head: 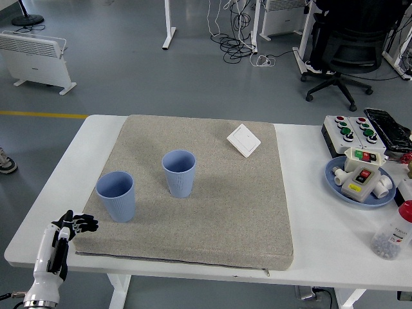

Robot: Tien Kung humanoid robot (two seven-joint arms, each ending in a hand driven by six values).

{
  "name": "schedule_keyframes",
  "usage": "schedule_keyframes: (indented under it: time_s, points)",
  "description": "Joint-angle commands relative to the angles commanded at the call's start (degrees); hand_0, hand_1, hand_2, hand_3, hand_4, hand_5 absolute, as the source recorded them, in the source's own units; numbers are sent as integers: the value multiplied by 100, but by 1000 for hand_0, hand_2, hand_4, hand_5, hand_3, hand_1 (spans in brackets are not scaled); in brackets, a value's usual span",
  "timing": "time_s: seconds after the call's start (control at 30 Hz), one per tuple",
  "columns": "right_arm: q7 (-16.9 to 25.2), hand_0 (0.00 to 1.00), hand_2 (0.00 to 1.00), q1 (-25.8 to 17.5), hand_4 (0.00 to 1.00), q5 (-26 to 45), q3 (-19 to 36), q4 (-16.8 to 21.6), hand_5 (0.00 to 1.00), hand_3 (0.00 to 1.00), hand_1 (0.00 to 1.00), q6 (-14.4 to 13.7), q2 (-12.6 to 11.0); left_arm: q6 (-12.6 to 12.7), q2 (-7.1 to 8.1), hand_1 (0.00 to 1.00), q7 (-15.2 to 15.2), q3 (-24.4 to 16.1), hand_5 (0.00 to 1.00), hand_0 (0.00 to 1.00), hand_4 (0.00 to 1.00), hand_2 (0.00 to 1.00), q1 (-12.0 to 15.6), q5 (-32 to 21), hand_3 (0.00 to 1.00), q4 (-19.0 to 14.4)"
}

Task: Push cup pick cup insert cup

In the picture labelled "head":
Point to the grey switch box red button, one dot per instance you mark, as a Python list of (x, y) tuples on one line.
[(354, 190)]

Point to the black office chair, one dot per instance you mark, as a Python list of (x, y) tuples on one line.
[(351, 48)]

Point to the clear jar red lid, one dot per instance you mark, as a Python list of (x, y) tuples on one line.
[(391, 235)]

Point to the grey power strip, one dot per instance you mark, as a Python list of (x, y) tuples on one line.
[(305, 293)]

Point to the white switch box green red buttons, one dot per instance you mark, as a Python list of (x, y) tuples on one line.
[(351, 164)]

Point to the white push-button control box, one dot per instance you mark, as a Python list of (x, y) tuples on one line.
[(334, 135), (376, 146)]

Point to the blue round plate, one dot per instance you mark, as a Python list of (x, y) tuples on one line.
[(334, 191)]

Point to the blue ribbed plastic cup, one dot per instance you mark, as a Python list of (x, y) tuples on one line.
[(119, 206), (180, 183)]

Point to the white pipe fitting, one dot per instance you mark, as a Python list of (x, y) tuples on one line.
[(339, 177), (384, 188)]

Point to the person's shoe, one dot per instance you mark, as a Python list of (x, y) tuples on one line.
[(6, 164)]

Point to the brass fitting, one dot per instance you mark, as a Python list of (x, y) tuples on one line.
[(410, 170)]

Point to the white wall switch plate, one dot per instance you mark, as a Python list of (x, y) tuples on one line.
[(243, 140)]

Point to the white small box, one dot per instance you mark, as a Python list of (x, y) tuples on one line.
[(406, 190)]

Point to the white desk leg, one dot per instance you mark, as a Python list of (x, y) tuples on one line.
[(255, 25), (304, 42), (169, 29)]

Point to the white desk frame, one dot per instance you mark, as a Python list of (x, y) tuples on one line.
[(394, 59)]

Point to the black fan stand base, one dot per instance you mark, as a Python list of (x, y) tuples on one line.
[(27, 20)]

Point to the grey-brown fabric mat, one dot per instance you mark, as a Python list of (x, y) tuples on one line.
[(209, 209)]

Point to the person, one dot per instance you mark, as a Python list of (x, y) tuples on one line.
[(318, 38)]

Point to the black plastic-wrapped tray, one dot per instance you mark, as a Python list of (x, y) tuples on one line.
[(386, 127)]

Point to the white table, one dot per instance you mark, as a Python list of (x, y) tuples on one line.
[(309, 225)]

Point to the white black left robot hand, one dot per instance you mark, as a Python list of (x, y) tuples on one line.
[(43, 257)]

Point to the white panel heater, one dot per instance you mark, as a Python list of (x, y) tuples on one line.
[(283, 19), (32, 61)]

